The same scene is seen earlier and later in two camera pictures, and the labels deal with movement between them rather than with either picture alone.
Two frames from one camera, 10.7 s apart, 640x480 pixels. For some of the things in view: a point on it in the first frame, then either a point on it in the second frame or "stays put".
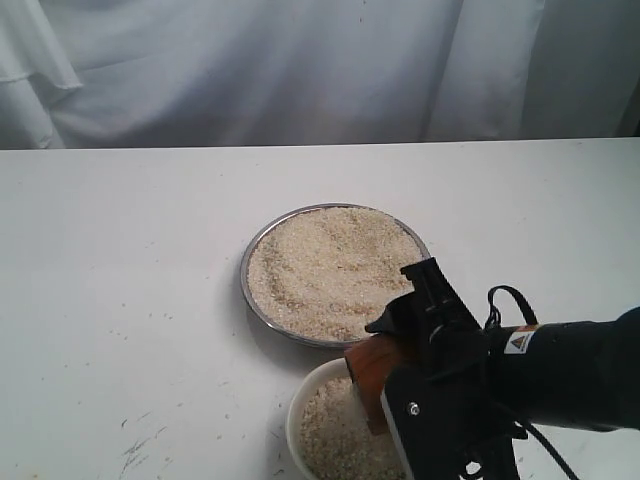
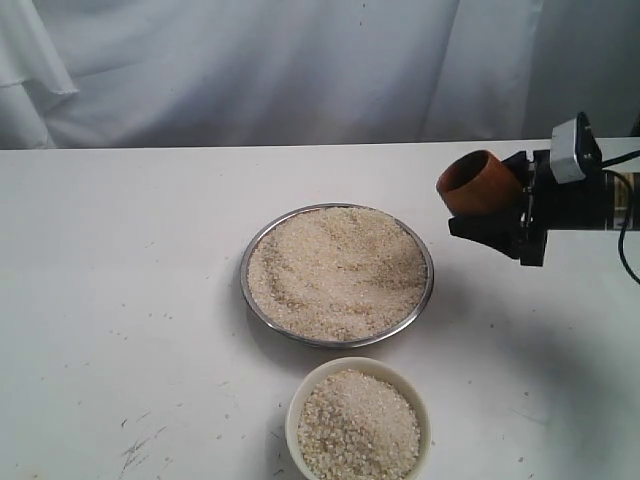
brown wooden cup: [369, 362] -> [478, 183]
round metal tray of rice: [320, 274] stays put
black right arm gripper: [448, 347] -> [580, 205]
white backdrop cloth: [148, 73] stays put
